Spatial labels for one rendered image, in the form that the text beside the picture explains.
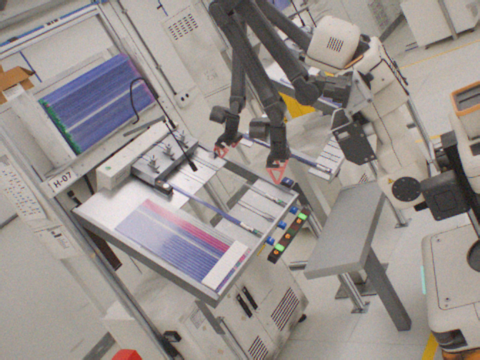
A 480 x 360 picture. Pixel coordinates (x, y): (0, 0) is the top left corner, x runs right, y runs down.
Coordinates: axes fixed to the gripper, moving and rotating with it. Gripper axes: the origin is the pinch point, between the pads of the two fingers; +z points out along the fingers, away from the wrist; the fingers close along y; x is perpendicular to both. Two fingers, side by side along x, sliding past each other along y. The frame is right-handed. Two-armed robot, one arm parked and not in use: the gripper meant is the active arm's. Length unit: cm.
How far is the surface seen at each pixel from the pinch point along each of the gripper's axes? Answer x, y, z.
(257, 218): 27.0, 12.8, 14.0
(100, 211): -26, 53, 15
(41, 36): -83, 26, -31
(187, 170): -13.9, 9.1, 14.4
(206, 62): -68, -84, 22
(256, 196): 19.5, 1.9, 14.0
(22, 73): -98, 27, -6
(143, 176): -24.3, 28.1, 11.0
